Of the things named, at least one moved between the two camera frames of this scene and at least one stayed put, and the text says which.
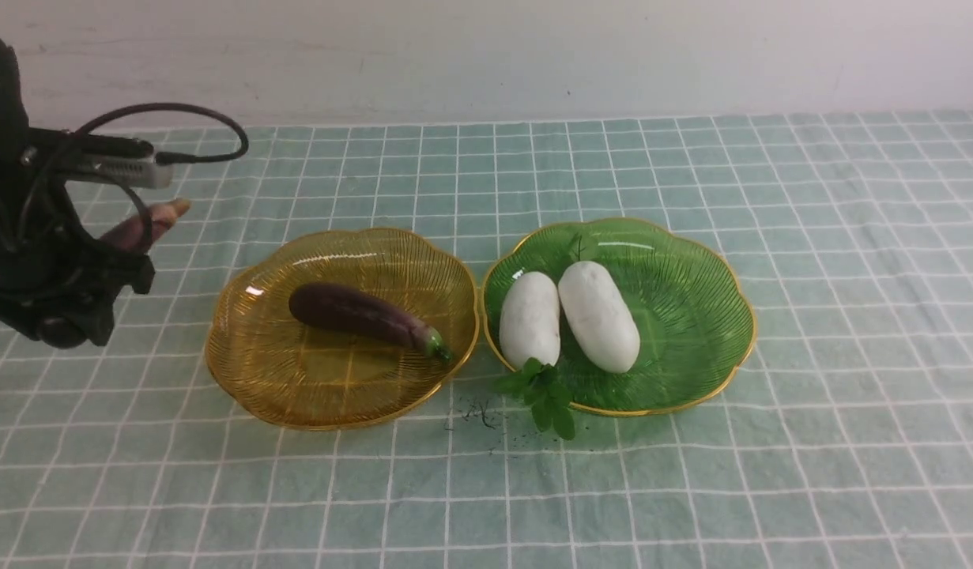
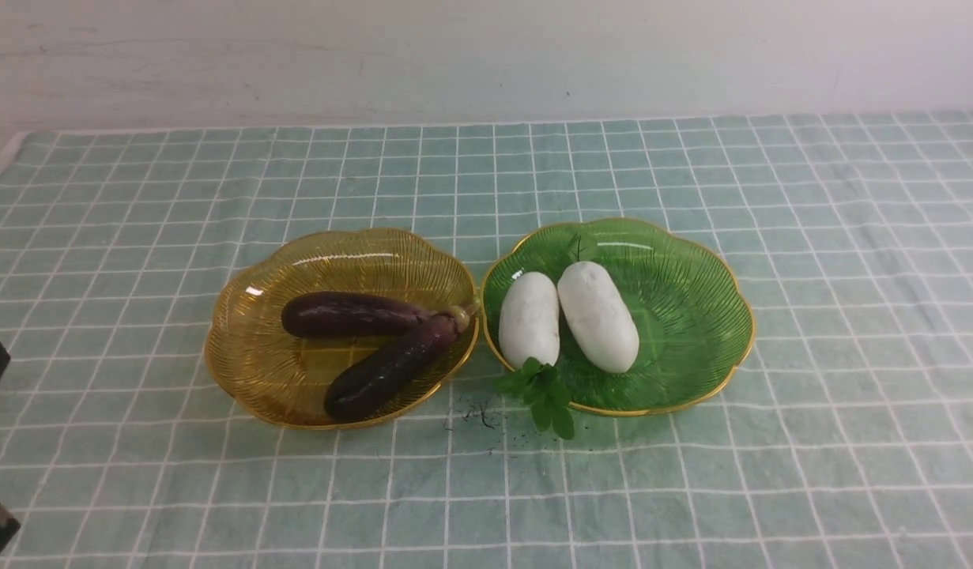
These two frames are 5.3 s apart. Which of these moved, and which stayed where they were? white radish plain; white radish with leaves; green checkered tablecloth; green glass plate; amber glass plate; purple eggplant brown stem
Moved: purple eggplant brown stem; white radish with leaves
Stayed: green glass plate; green checkered tablecloth; white radish plain; amber glass plate
